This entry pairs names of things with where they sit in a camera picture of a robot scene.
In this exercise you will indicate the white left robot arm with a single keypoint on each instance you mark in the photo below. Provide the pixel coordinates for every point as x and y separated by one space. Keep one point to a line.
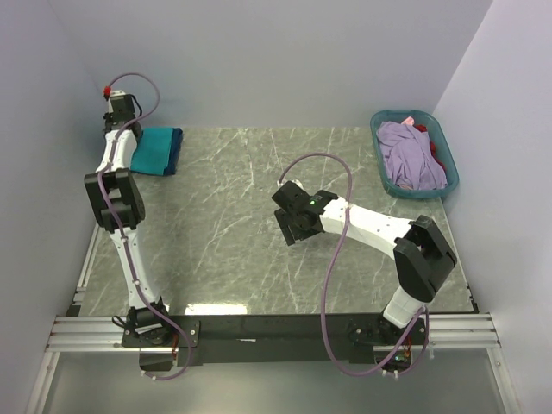
118 208

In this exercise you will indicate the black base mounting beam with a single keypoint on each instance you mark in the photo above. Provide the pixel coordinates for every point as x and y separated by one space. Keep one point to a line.
358 338

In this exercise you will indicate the red garment in basket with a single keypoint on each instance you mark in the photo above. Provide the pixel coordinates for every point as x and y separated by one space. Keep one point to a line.
433 148

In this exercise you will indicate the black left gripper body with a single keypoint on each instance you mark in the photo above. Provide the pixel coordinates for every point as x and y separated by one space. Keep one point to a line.
109 118

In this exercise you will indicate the teal t-shirt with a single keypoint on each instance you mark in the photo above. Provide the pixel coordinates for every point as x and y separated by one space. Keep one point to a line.
152 153

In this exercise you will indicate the folded navy blue t-shirt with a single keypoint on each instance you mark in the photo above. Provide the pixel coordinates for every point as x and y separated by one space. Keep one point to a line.
173 147

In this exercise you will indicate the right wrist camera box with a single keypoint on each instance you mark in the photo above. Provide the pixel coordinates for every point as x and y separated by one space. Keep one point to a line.
295 201

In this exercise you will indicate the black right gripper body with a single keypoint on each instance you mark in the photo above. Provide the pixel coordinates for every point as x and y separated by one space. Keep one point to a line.
289 221

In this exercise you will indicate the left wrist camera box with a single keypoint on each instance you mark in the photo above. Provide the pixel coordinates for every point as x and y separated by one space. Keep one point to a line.
119 101

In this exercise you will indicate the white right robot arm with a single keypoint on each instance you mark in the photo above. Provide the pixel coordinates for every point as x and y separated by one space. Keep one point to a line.
423 257

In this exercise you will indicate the pink garment in basket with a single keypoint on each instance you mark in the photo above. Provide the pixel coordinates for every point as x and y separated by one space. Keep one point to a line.
409 121

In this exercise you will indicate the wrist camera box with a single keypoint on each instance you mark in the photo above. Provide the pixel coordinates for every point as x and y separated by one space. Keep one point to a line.
119 101
295 201

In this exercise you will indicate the teal plastic laundry basket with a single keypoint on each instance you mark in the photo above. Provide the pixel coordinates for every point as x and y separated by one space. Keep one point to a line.
436 136

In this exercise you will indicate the lavender t-shirt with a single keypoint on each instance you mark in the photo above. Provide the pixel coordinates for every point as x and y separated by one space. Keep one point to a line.
407 158

